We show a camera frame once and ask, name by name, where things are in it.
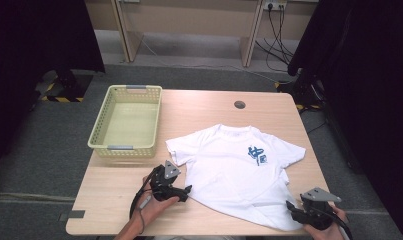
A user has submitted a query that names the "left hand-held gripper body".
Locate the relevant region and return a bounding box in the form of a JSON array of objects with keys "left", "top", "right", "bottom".
[{"left": 150, "top": 160, "right": 185, "bottom": 203}]

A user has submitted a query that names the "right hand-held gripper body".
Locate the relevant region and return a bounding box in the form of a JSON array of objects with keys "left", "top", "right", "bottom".
[{"left": 299, "top": 186, "right": 343, "bottom": 231}]

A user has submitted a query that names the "white t-shirt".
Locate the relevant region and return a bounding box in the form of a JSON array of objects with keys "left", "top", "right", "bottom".
[{"left": 165, "top": 123, "right": 307, "bottom": 232}]

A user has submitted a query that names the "person's left hand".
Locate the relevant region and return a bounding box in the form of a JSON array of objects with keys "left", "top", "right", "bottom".
[{"left": 135, "top": 176, "right": 180, "bottom": 226}]

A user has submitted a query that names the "person's right hand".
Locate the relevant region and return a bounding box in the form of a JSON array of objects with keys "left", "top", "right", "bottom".
[{"left": 303, "top": 203, "right": 349, "bottom": 240}]

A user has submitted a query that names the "grey left gripper plug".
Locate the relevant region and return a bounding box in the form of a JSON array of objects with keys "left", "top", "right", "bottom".
[{"left": 138, "top": 194, "right": 153, "bottom": 211}]

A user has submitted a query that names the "person's light clothing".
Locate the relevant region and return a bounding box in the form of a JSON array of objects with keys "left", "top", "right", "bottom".
[{"left": 152, "top": 235, "right": 243, "bottom": 240}]

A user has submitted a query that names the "pale green plastic basket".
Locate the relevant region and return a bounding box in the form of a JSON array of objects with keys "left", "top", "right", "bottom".
[{"left": 87, "top": 84, "right": 163, "bottom": 159}]

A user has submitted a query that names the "grey floor tape strip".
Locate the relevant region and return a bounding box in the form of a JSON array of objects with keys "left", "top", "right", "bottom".
[{"left": 58, "top": 209, "right": 87, "bottom": 223}]

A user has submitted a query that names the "stand base with hazard tape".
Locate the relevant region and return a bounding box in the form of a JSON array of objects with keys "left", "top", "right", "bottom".
[
  {"left": 274, "top": 68, "right": 325, "bottom": 114},
  {"left": 34, "top": 68, "right": 94, "bottom": 104}
]

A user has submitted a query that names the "black curtain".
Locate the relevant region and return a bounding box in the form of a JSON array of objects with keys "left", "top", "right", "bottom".
[
  {"left": 0, "top": 0, "right": 107, "bottom": 183},
  {"left": 286, "top": 0, "right": 403, "bottom": 240}
]

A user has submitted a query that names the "beige wooden desk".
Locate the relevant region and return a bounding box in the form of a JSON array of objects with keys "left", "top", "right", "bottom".
[{"left": 84, "top": 0, "right": 321, "bottom": 68}]

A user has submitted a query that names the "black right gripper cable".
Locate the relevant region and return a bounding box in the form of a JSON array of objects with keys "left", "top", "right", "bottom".
[{"left": 308, "top": 204, "right": 354, "bottom": 240}]

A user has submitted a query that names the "thin white cable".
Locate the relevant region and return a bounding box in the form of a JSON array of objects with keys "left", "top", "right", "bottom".
[{"left": 134, "top": 29, "right": 292, "bottom": 85}]

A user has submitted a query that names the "bundle of black cables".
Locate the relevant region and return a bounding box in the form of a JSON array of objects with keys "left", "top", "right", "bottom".
[{"left": 254, "top": 4, "right": 295, "bottom": 73}]

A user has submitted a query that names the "white wall power strip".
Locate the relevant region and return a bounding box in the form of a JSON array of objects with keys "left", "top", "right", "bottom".
[{"left": 262, "top": 0, "right": 289, "bottom": 11}]

